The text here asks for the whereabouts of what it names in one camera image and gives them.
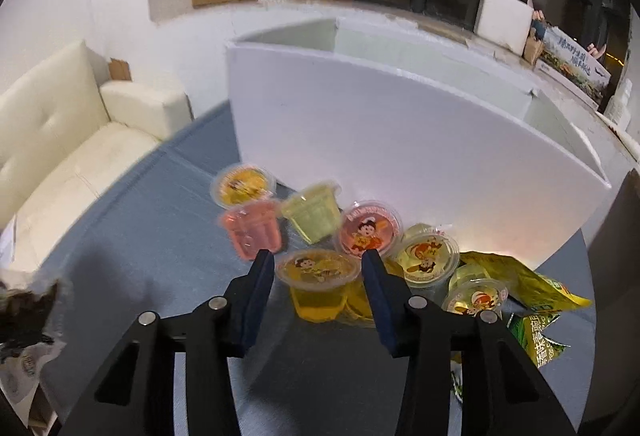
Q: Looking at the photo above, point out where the pale yellow jelly cup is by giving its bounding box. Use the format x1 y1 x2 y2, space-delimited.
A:
392 224 460 288

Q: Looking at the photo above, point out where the printed landscape carton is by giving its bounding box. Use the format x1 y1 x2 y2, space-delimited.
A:
536 27 611 110

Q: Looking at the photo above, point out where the white spray bottle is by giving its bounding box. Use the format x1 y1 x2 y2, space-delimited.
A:
604 78 632 130

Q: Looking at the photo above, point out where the red lid jelly cup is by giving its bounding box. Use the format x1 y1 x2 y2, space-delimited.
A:
334 200 404 257

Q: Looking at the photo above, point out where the cream leather sofa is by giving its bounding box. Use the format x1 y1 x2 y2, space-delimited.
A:
1 42 192 273

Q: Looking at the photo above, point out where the orange lid jelly cup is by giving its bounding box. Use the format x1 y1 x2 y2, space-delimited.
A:
209 163 277 210

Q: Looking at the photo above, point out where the white foam box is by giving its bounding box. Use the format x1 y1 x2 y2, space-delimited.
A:
474 0 534 56

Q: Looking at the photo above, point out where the small clear jelly cup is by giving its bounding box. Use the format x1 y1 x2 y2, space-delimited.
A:
442 264 509 317

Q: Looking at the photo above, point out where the green jelly cup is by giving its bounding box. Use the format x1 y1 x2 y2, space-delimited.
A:
280 182 342 245

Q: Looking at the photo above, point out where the pink jelly cup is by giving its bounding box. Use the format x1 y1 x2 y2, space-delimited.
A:
218 199 282 261

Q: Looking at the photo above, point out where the white storage box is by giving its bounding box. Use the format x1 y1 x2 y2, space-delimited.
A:
227 18 611 267

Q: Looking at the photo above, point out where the dark seaweed clear packet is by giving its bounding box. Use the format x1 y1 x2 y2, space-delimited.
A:
1 271 65 406

